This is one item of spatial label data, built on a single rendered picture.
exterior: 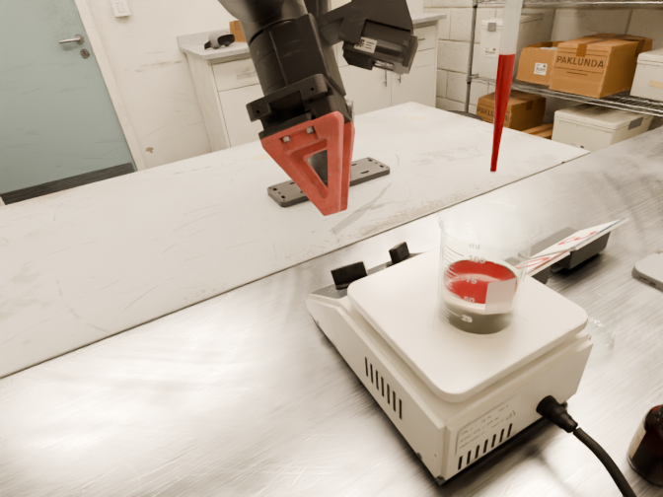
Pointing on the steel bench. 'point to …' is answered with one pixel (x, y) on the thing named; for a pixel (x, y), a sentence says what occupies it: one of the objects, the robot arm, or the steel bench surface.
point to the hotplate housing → (492, 435)
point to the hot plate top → (419, 348)
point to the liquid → (501, 102)
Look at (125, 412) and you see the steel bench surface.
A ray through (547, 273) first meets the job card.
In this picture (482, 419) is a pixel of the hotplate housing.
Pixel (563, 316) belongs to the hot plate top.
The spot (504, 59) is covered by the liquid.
